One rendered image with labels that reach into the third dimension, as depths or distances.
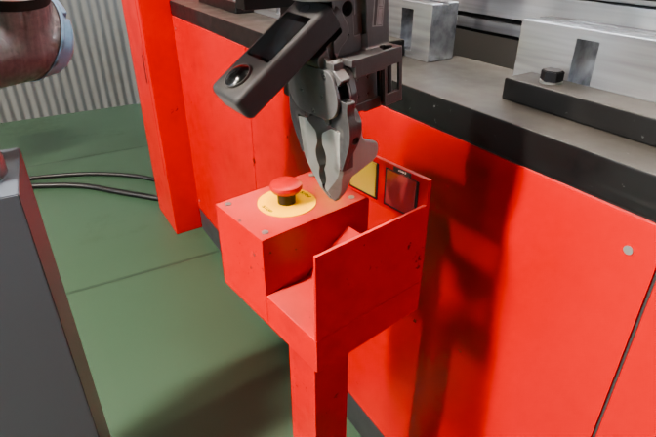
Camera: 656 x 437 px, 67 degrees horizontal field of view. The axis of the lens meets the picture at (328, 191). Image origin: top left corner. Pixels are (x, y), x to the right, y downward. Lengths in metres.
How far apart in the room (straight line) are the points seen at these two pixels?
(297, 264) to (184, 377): 0.94
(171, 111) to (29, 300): 1.16
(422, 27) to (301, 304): 0.53
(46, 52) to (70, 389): 0.53
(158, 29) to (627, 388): 1.59
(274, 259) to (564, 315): 0.35
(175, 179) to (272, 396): 0.93
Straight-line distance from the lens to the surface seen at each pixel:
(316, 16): 0.43
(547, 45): 0.73
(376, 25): 0.47
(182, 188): 1.98
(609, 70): 0.69
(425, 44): 0.89
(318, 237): 0.59
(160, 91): 1.84
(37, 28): 0.80
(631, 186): 0.56
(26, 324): 0.86
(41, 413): 0.98
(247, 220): 0.58
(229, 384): 1.44
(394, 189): 0.57
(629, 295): 0.61
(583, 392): 0.71
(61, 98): 3.71
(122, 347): 1.62
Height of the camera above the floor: 1.08
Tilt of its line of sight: 28 degrees down
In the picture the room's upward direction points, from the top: straight up
